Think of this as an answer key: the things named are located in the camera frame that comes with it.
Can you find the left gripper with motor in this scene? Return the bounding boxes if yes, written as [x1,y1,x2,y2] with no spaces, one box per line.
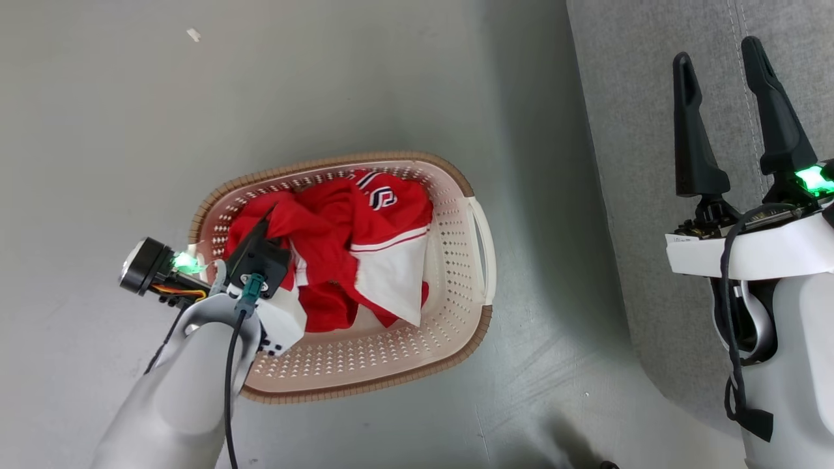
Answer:
[119,205,307,358]

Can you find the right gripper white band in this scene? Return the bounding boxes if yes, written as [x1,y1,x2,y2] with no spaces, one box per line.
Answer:
[665,36,834,281]

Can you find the red and white clothing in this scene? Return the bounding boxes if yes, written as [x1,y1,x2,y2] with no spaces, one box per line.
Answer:
[223,169,435,334]

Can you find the beige perforated laundry basket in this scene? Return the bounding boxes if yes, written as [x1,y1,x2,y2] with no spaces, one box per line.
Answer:
[188,151,497,405]

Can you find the grey fabric sofa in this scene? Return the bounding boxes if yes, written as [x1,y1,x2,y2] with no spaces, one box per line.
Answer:
[565,0,834,438]

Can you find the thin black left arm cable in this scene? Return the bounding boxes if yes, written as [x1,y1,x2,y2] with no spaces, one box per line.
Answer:
[143,304,191,377]

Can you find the black cable with teal plug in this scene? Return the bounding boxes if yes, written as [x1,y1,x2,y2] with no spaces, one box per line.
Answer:
[223,273,266,469]

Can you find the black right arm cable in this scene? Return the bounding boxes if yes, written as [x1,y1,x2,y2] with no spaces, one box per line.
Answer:
[719,203,803,444]

